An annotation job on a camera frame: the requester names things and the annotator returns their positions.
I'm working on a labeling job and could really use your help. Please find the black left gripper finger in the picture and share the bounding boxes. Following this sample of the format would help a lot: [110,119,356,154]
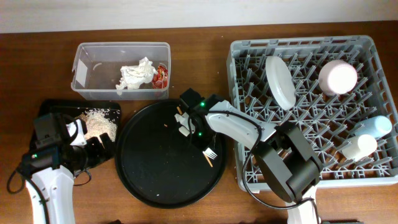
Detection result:
[86,137,103,149]
[99,133,116,152]

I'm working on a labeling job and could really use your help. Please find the white plastic fork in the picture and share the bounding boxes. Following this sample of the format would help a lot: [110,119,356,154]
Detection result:
[203,147,218,159]

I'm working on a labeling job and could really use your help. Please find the peanut shells and rice scraps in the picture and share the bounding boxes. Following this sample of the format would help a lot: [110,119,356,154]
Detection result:
[77,109,118,142]

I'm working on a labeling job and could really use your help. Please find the wooden chopstick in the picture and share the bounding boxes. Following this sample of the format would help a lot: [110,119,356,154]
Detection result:
[175,106,213,167]

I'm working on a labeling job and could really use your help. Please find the red snack wrapper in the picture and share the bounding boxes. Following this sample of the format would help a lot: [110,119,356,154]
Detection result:
[152,64,169,89]

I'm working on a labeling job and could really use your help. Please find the white tissue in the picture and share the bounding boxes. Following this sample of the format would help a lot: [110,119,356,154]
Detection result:
[116,57,158,95]

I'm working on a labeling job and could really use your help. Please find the grey plate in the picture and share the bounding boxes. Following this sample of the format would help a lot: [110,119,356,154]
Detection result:
[265,56,296,110]

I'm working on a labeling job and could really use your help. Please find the pink bowl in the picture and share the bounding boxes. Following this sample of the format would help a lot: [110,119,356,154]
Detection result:
[318,60,358,96]

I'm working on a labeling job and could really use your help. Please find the white cup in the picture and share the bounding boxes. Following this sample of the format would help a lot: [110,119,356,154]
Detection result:
[341,134,377,161]

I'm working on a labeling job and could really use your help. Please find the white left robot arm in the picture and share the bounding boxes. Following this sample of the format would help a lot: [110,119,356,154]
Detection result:
[13,113,116,223]

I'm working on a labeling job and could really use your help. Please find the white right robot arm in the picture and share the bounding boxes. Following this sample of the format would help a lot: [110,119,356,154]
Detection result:
[175,88,323,223]

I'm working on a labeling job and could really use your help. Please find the clear plastic waste bin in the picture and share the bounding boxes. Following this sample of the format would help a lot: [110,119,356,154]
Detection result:
[71,42,171,100]

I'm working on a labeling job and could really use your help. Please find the grey dishwasher rack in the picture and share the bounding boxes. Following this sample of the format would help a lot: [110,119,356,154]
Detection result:
[226,35,397,188]

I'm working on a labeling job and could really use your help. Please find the black rectangular tray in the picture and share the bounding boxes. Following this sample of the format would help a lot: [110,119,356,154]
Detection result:
[26,99,121,160]

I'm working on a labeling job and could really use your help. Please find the round black serving tray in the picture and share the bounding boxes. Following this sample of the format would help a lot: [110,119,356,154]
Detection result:
[115,100,228,208]

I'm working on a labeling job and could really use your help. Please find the light blue cup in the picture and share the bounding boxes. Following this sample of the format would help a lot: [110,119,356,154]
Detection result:
[354,116,392,139]

